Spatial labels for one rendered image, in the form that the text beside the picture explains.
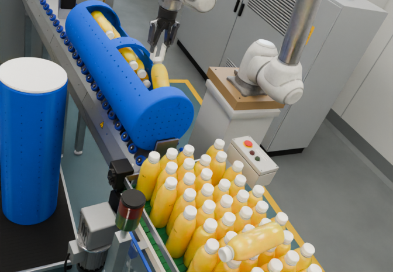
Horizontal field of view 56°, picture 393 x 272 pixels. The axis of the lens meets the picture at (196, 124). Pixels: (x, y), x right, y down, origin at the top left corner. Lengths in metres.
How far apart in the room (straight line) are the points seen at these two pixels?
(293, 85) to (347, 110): 2.59
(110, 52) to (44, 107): 0.37
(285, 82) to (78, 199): 1.54
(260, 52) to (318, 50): 1.06
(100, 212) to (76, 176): 1.31
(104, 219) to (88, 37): 0.87
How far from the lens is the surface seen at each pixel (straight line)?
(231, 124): 1.95
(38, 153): 1.87
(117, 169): 1.38
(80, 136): 2.75
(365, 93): 4.19
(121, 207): 0.96
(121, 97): 1.50
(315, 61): 2.93
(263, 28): 3.37
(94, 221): 1.40
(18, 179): 2.00
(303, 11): 1.65
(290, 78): 1.76
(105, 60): 1.66
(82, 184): 2.67
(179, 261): 1.32
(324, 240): 3.04
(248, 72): 1.92
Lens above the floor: 1.98
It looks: 35 degrees down
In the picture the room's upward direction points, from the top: 20 degrees clockwise
